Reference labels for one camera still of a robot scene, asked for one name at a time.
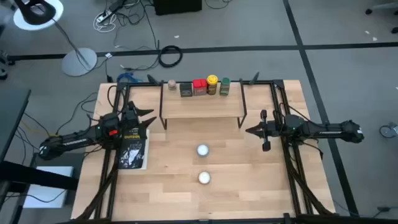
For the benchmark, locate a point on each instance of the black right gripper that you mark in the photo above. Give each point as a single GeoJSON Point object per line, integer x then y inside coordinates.
{"type": "Point", "coordinates": [273, 129]}

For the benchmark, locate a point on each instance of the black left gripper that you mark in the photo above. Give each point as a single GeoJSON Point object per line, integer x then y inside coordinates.
{"type": "Point", "coordinates": [130, 119]}

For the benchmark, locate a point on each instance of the small clear glass spice jar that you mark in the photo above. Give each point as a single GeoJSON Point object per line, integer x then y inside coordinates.
{"type": "Point", "coordinates": [172, 84]}

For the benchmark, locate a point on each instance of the dark green black pepper tin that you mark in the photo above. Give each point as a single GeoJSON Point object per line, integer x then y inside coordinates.
{"type": "Point", "coordinates": [186, 90]}

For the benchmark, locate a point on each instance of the green-lidded oregano jar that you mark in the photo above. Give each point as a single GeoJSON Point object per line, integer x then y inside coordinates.
{"type": "Point", "coordinates": [224, 87]}

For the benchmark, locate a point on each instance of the red smoked paprika tin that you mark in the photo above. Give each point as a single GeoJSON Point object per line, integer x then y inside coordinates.
{"type": "Point", "coordinates": [199, 87]}

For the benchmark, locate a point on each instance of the yellow-lidded chili seasoning jar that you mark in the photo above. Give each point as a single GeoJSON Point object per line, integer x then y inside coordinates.
{"type": "Point", "coordinates": [212, 84]}

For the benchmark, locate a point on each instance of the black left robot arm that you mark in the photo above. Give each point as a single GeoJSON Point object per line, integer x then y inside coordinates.
{"type": "Point", "coordinates": [74, 141]}

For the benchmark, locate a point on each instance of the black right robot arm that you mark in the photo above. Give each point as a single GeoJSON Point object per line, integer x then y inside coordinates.
{"type": "Point", "coordinates": [323, 130]}

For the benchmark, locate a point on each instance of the wooden shelf with black legs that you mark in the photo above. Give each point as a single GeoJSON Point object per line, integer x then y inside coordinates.
{"type": "Point", "coordinates": [202, 105]}

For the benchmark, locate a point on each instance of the black paperback book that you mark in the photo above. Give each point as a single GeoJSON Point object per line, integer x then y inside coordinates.
{"type": "Point", "coordinates": [133, 154]}

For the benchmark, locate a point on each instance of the white ball upper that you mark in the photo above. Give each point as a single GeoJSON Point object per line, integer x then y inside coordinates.
{"type": "Point", "coordinates": [202, 150]}

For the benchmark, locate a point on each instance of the patterned orange candle tin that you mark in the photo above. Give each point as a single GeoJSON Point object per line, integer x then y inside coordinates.
{"type": "Point", "coordinates": [204, 177]}

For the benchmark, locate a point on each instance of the black box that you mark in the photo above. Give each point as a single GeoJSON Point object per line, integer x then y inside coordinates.
{"type": "Point", "coordinates": [177, 6]}

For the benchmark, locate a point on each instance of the chair caster wheel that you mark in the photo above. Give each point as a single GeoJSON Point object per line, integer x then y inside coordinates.
{"type": "Point", "coordinates": [388, 130]}

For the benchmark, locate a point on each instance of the dark desk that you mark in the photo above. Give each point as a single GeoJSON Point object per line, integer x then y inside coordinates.
{"type": "Point", "coordinates": [11, 118]}

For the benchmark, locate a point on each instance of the black power plug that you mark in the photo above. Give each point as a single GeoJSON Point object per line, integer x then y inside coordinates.
{"type": "Point", "coordinates": [383, 209]}

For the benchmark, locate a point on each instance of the office chair base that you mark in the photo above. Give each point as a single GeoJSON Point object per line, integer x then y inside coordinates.
{"type": "Point", "coordinates": [384, 7]}

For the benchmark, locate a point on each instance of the black aluminium rig frame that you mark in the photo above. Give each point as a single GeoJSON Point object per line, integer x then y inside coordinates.
{"type": "Point", "coordinates": [293, 174]}

